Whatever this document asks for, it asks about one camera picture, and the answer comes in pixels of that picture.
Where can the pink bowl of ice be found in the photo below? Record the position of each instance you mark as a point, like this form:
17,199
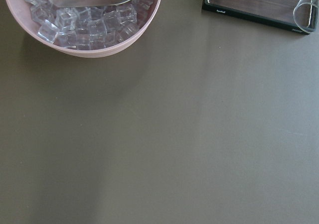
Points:
20,11

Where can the clear drinking glass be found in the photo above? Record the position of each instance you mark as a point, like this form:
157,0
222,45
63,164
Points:
306,15

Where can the clear ice cube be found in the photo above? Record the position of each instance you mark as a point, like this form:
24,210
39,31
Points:
97,30
127,14
48,31

